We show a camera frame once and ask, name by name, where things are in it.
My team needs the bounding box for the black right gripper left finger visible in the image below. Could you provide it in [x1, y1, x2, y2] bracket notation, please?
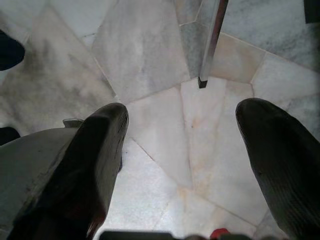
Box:
[7, 102, 130, 240]

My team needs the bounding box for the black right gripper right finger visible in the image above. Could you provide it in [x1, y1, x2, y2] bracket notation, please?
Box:
[235, 97, 320, 240]

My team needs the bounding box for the silver metal clothes rack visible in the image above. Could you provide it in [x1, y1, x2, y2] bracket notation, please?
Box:
[198, 0, 230, 89]

